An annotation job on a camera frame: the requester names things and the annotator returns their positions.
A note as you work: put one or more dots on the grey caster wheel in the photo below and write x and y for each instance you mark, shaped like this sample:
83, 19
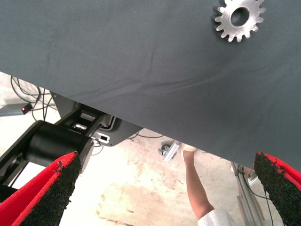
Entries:
163, 150

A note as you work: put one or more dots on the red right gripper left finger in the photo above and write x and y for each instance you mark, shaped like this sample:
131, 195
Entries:
35, 202

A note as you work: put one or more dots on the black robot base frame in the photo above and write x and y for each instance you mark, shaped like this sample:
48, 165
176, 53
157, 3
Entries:
54, 141

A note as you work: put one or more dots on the person with bare legs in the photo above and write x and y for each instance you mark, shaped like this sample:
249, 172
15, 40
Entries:
195, 183

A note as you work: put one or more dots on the steel planetary gear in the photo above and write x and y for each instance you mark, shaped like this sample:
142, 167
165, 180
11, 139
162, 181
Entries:
225, 26

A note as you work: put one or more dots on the aluminium profile with caster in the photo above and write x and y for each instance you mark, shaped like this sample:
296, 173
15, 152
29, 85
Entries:
171, 151

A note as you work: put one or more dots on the tall aluminium profile post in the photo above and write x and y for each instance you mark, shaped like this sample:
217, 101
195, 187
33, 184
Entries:
247, 202

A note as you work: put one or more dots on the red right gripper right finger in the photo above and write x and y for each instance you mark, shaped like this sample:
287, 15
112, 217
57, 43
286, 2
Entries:
284, 193

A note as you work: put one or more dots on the dark grey table cloth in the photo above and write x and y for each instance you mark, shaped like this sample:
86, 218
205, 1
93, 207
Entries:
141, 47

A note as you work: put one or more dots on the grey adapter box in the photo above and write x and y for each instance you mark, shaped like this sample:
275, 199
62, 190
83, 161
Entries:
11, 111

